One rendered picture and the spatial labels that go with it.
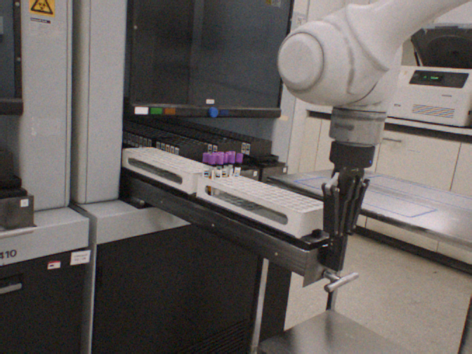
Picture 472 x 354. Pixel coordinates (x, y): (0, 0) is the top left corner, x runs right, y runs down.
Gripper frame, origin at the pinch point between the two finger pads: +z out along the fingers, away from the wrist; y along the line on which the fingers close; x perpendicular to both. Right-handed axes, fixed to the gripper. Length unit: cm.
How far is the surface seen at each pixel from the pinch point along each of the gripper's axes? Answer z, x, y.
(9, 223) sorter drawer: 4, -52, 38
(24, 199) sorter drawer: 0, -52, 35
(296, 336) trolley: 52, -33, -43
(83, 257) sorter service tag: 15, -52, 22
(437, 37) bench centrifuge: -66, -90, -250
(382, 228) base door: 68, -93, -229
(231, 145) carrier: -8, -60, -31
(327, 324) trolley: 52, -31, -59
